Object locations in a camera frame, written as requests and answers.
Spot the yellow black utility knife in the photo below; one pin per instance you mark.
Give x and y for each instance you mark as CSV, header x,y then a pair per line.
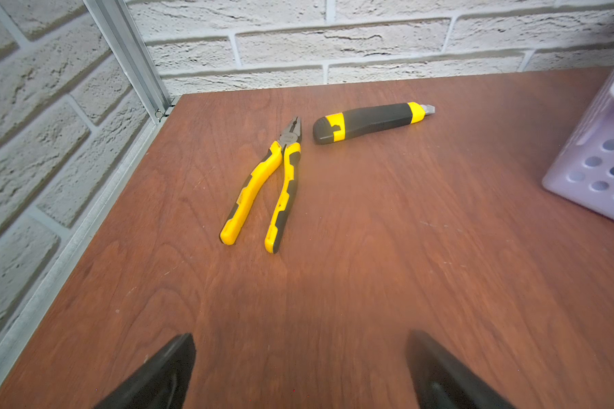
x,y
356,122

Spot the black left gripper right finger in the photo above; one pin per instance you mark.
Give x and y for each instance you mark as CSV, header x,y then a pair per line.
x,y
440,380

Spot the yellow black pliers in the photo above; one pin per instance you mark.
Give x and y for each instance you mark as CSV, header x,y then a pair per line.
x,y
284,152

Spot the lavender perforated plastic basket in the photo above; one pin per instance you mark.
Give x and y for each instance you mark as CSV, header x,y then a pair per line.
x,y
583,171

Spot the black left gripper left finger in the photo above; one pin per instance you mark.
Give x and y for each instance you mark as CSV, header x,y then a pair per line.
x,y
161,382

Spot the aluminium corner frame post left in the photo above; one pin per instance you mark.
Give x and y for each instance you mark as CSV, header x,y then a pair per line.
x,y
117,26

